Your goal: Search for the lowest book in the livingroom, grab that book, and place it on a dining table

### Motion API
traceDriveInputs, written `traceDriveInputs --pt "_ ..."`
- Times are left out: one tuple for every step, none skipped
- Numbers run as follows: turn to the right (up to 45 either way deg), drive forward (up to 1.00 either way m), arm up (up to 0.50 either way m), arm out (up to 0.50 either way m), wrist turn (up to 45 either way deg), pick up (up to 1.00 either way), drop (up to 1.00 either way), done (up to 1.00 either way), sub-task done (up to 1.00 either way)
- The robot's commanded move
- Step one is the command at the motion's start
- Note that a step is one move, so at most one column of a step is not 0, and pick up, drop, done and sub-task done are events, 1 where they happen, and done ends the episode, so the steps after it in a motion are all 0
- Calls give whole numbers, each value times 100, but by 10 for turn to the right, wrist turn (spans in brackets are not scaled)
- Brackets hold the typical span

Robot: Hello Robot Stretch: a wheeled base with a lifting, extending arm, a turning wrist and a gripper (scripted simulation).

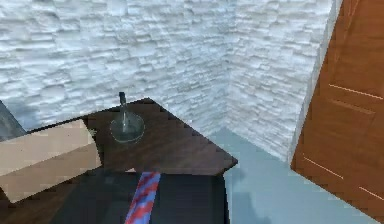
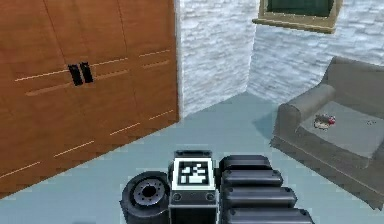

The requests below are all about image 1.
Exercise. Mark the dark brown wooden table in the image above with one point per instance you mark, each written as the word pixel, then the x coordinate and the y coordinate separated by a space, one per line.
pixel 173 146

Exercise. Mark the clear glass vase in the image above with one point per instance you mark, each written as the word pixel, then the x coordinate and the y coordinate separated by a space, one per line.
pixel 127 128

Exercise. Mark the red and blue striped cloth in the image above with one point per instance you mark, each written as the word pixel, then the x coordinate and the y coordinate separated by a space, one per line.
pixel 144 200

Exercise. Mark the beige cardboard box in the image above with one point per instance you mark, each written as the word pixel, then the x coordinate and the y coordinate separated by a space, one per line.
pixel 43 156

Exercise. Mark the brown wooden room door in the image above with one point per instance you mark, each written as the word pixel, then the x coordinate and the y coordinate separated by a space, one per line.
pixel 350 116

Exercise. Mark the dark grey slanted object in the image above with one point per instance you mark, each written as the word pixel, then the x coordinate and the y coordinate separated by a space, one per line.
pixel 7 125

